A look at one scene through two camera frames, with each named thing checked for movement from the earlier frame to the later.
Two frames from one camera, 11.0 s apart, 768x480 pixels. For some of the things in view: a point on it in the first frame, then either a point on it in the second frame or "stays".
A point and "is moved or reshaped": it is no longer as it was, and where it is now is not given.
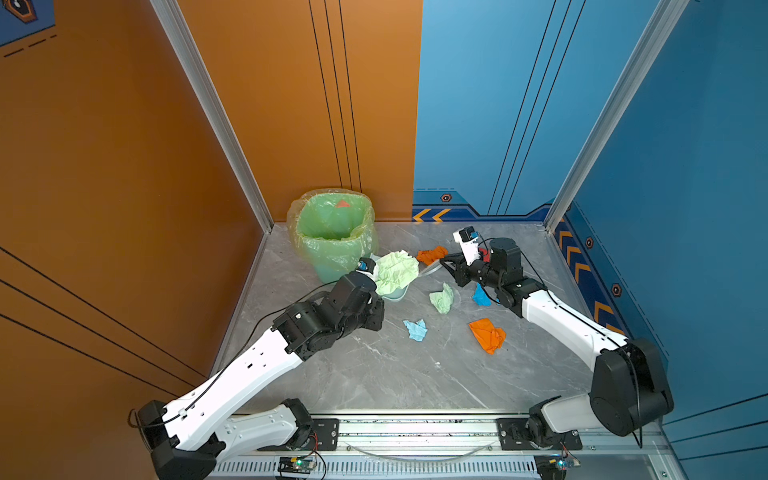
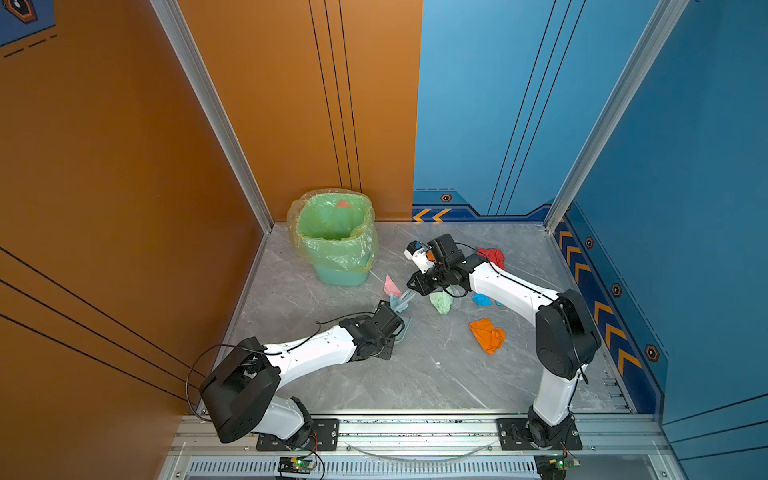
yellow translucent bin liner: x=336 y=228 stays
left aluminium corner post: x=184 y=43 stays
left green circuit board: x=296 y=464 stays
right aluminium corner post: x=664 y=20 stays
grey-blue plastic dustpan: x=392 y=296 to x=402 y=335
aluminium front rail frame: x=407 y=445 stays
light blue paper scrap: x=417 y=330 to x=394 y=304
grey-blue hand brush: x=435 y=270 is moved or reshaped
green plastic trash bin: x=334 y=231 stays
